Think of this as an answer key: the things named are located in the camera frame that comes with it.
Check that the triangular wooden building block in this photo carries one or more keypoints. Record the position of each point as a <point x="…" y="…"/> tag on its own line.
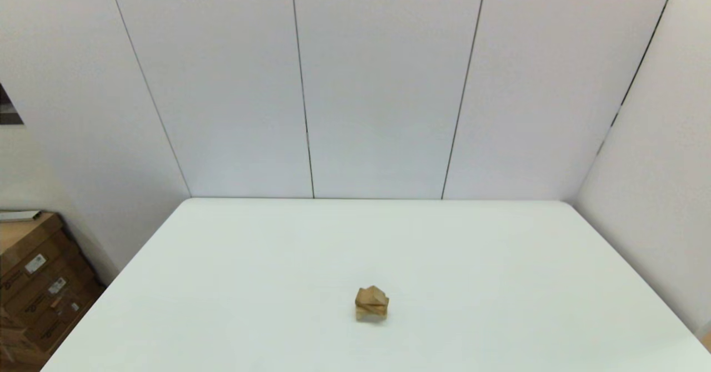
<point x="373" y="295"/>

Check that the rectangular wooden building block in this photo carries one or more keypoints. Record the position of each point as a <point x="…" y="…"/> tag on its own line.
<point x="371" y="307"/>

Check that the arched wooden building block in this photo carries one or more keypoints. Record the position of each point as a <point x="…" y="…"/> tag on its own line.
<point x="371" y="316"/>

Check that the stacked cardboard boxes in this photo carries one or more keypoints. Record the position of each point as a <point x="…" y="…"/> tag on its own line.
<point x="39" y="283"/>

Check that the flat white item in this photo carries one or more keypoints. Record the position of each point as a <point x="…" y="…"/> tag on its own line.
<point x="16" y="215"/>

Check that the small plain cardboard box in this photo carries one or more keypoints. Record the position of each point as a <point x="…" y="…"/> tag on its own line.
<point x="14" y="341"/>

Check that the tan object beside table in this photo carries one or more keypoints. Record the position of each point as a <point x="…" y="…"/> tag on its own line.
<point x="707" y="342"/>

